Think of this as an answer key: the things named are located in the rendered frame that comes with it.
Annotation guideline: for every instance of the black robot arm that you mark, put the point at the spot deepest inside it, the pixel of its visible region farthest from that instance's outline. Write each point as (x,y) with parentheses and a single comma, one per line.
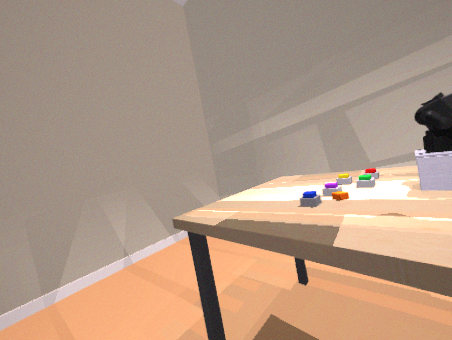
(436,115)

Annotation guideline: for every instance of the blue button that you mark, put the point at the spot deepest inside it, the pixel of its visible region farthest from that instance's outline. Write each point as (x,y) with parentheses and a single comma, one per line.
(310,198)

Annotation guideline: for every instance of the orange block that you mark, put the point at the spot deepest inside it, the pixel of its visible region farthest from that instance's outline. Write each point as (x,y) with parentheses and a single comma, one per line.
(340,195)

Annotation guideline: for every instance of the red button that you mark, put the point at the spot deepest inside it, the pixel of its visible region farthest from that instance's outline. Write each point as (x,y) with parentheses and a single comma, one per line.
(372,172)

